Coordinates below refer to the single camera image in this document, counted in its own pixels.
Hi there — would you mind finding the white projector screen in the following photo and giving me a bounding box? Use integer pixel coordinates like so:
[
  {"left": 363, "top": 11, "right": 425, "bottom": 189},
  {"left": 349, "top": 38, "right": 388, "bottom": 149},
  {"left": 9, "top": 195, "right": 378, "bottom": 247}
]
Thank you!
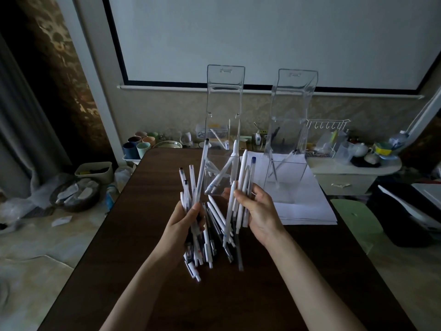
[{"left": 102, "top": 0, "right": 441, "bottom": 100}]

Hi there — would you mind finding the blue bottle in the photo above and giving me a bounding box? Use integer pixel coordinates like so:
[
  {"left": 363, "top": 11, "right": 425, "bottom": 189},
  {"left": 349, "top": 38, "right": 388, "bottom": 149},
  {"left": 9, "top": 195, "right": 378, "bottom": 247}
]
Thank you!
[{"left": 105, "top": 184, "right": 119, "bottom": 211}]

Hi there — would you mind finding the beige plastic bin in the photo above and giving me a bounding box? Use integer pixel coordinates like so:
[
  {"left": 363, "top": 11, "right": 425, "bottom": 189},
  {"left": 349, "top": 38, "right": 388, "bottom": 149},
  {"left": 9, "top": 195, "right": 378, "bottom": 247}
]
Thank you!
[{"left": 74, "top": 161, "right": 114, "bottom": 185}]

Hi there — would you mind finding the clear plastic measuring jug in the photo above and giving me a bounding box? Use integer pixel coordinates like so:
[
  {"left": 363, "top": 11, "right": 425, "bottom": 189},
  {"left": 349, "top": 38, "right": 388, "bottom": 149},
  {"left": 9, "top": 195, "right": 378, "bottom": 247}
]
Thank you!
[{"left": 336, "top": 141, "right": 356, "bottom": 165}]

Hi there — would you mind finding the stack of white paper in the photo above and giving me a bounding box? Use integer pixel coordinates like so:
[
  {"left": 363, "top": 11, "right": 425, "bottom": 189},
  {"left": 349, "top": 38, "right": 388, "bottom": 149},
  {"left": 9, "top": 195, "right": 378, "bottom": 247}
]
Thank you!
[{"left": 241, "top": 150, "right": 338, "bottom": 226}]

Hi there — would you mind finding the grey curtain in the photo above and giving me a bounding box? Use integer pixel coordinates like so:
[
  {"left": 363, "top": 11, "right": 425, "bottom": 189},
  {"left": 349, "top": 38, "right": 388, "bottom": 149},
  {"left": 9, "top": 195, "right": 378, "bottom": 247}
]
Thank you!
[{"left": 0, "top": 34, "right": 71, "bottom": 200}]

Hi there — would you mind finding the person's right forearm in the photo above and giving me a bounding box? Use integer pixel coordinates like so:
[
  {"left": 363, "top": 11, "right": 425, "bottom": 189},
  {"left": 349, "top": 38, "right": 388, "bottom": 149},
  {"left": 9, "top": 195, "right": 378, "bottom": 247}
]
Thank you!
[{"left": 265, "top": 230, "right": 368, "bottom": 331}]

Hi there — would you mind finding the person's left forearm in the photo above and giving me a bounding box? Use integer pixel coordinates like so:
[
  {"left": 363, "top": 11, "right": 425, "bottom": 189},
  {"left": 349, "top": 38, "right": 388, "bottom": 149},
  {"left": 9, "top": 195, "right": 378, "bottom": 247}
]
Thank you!
[{"left": 100, "top": 244, "right": 187, "bottom": 331}]

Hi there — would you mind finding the black router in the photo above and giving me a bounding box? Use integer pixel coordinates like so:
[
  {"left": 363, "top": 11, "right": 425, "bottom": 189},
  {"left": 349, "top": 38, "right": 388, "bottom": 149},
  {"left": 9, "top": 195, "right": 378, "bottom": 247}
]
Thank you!
[{"left": 268, "top": 126, "right": 304, "bottom": 152}]

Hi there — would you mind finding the black bag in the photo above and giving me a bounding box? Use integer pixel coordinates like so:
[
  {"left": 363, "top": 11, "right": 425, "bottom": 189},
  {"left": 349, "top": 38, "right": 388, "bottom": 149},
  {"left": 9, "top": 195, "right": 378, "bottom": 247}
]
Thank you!
[{"left": 367, "top": 184, "right": 441, "bottom": 248}]

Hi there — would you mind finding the pile of pens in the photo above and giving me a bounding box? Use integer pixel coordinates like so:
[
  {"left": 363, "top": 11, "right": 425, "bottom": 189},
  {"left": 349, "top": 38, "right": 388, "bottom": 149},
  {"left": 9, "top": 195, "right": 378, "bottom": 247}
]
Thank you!
[{"left": 201, "top": 194, "right": 237, "bottom": 264}]

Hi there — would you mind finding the clear plastic bottle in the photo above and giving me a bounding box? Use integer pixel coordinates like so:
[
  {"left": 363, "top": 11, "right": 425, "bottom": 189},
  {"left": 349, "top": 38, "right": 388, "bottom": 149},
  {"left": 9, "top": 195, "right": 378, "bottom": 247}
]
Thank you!
[{"left": 388, "top": 130, "right": 409, "bottom": 150}]

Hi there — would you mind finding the black round tray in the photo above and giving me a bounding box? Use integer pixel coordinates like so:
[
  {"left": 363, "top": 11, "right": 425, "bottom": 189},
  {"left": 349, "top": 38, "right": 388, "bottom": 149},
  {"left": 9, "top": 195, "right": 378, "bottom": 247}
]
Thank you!
[{"left": 351, "top": 156, "right": 381, "bottom": 168}]

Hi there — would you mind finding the person's right hand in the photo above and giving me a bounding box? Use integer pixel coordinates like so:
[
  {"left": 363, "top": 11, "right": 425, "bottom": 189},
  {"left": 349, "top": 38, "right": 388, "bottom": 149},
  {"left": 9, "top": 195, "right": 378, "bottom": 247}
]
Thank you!
[{"left": 222, "top": 182, "right": 287, "bottom": 248}]

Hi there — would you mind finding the person's left hand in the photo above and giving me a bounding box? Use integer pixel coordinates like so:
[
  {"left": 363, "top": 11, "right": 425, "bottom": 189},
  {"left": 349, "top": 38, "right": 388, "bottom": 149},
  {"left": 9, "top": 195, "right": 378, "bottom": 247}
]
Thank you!
[{"left": 162, "top": 201, "right": 207, "bottom": 263}]

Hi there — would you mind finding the white wire hook rack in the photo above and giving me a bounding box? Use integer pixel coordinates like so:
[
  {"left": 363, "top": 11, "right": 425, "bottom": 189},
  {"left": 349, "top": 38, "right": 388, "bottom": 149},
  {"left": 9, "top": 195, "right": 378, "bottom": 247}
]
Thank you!
[{"left": 305, "top": 119, "right": 351, "bottom": 158}]

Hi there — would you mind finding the translucent pen with blue cap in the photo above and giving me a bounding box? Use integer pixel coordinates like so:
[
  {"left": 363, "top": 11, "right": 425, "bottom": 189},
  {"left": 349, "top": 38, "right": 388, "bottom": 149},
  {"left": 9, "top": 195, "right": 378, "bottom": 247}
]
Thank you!
[{"left": 245, "top": 156, "right": 257, "bottom": 197}]

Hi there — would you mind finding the clear water jug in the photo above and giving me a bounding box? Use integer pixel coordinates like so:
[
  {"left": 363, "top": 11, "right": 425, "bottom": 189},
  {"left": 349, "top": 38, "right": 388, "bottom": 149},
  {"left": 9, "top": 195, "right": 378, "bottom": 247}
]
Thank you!
[{"left": 113, "top": 165, "right": 133, "bottom": 190}]

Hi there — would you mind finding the group of colourful cups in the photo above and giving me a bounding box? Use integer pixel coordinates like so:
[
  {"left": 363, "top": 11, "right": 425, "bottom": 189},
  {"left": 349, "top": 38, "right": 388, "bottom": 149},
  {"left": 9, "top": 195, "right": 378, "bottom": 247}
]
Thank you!
[{"left": 122, "top": 131, "right": 160, "bottom": 161}]

